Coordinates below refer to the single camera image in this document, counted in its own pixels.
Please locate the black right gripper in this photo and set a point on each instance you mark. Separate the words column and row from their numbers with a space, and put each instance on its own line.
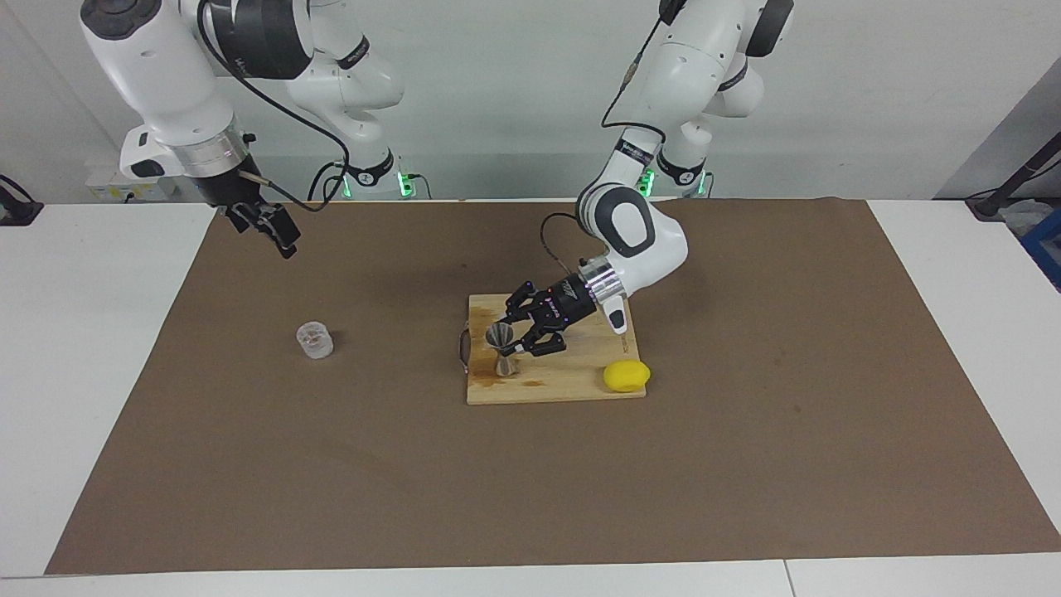
column 228, row 189

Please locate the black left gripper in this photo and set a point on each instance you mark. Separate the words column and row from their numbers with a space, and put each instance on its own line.
column 568, row 303

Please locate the steel double jigger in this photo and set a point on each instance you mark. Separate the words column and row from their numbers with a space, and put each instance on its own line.
column 500, row 336

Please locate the small clear glass cup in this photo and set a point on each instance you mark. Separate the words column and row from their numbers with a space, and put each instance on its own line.
column 315, row 340

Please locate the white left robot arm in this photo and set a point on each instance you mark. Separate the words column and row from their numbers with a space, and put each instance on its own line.
column 646, row 240

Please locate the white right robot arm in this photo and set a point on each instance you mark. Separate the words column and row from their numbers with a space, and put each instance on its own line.
column 157, row 66

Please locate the yellow lemon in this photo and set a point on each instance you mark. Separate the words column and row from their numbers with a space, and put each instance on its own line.
column 626, row 376

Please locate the white power strip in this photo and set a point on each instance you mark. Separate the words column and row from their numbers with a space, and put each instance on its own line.
column 108, row 192

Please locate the brown paper table mat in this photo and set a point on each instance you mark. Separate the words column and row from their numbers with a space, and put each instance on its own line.
column 497, row 497

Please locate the black tripod leg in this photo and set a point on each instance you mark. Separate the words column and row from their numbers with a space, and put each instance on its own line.
column 1007, row 182

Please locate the clear plastic bag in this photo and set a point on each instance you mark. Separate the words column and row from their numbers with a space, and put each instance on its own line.
column 1024, row 217

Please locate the blue plastic box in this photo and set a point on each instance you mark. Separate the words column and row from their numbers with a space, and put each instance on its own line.
column 1046, row 249

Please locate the black clamp mount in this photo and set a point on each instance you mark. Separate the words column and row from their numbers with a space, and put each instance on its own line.
column 21, row 211

